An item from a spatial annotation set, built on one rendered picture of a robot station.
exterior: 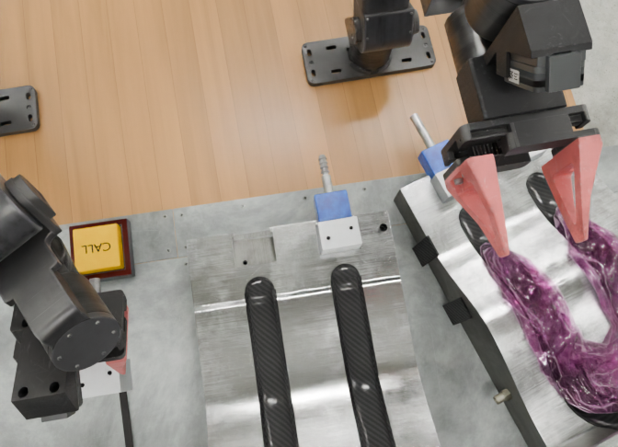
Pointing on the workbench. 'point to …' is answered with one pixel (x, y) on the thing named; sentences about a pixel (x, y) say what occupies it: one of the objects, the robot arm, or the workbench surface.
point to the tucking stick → (126, 419)
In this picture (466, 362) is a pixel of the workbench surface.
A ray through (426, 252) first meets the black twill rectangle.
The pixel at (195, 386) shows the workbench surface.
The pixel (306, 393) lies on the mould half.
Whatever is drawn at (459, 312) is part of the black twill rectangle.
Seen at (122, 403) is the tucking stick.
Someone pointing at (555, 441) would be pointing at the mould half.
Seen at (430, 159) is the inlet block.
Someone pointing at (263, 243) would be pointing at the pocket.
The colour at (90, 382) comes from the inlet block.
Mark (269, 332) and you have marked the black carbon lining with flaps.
